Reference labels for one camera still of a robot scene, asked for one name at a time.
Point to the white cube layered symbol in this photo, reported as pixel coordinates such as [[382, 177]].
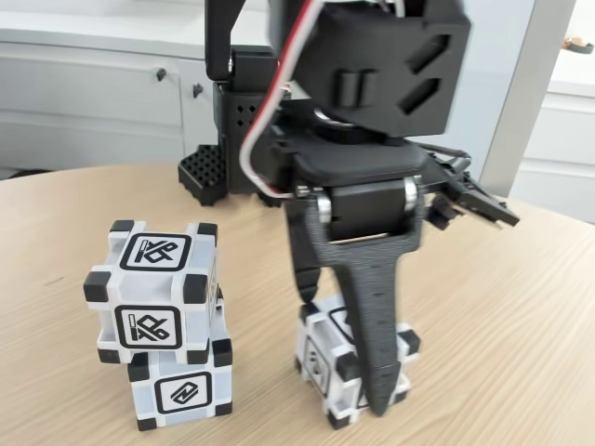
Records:
[[325, 358]]

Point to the white cube crossed symbol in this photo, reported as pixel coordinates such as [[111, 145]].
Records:
[[149, 297]]

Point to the black cabinet key lock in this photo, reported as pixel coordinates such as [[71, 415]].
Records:
[[161, 73], [197, 89]]

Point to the grey metal column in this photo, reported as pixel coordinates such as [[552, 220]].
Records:
[[525, 93]]

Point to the white cube lightning symbol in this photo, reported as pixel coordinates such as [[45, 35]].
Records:
[[181, 392]]

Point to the white drawer unit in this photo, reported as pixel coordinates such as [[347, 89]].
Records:
[[562, 139]]

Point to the camera board on black mount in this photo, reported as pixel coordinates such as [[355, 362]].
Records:
[[469, 195]]

